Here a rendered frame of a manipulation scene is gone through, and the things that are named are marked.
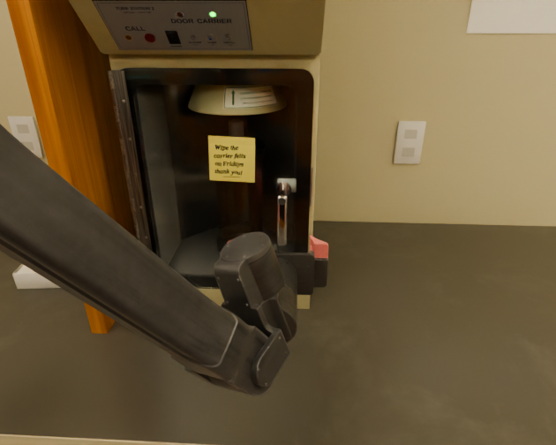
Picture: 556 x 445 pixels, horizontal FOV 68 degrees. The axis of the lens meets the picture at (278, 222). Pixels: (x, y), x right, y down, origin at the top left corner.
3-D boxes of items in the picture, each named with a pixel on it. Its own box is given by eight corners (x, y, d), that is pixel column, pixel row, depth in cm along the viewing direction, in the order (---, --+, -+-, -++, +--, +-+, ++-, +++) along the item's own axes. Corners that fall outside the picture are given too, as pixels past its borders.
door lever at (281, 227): (290, 231, 73) (275, 231, 74) (291, 181, 69) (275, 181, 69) (289, 247, 69) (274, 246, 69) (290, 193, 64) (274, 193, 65)
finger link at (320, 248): (279, 219, 64) (275, 251, 55) (326, 220, 63) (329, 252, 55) (279, 256, 67) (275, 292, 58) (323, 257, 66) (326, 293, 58)
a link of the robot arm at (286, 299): (255, 357, 48) (303, 347, 47) (234, 311, 45) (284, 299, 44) (260, 317, 54) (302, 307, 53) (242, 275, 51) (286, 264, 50)
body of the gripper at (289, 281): (239, 246, 57) (231, 277, 50) (314, 247, 56) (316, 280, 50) (241, 285, 60) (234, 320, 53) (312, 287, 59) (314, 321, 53)
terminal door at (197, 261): (150, 284, 81) (114, 67, 63) (306, 290, 80) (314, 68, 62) (148, 286, 81) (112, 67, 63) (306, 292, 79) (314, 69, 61)
